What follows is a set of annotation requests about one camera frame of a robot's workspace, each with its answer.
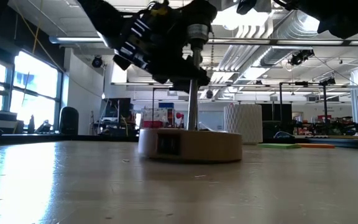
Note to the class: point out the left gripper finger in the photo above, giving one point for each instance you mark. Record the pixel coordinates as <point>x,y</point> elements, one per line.
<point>179,83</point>
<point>204,77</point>

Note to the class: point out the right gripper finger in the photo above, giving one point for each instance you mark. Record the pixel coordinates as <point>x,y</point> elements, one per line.
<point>246,5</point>

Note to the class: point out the lamp stand with wooden base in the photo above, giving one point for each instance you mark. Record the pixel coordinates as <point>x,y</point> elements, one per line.
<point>191,146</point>

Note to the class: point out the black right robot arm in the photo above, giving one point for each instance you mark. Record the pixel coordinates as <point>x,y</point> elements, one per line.
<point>346,15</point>

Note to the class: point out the white patterned lampshade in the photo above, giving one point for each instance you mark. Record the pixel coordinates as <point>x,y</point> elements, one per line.
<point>244,123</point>

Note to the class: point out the black computer monitor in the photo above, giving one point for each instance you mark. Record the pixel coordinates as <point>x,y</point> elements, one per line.
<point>120,107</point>

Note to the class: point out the green sticky note pad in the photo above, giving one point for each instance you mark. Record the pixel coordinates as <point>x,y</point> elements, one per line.
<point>278,146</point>

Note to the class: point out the large bright window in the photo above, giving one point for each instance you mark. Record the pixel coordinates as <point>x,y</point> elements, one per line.
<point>33,77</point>

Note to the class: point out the orange sticky note pad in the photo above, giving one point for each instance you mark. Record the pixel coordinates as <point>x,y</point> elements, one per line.
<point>317,145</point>

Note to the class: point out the silver ribbed ventilation duct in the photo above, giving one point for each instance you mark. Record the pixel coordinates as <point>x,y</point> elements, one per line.
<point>294,26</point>

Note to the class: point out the round black ceiling camera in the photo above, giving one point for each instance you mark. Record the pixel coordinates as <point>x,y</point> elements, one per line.
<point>97,61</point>

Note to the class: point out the black ceiling-mounted camera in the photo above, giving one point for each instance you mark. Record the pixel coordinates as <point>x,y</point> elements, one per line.
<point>300,57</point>

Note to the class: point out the black aluminium table frame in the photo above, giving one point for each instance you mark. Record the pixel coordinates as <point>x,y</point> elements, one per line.
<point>73,138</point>

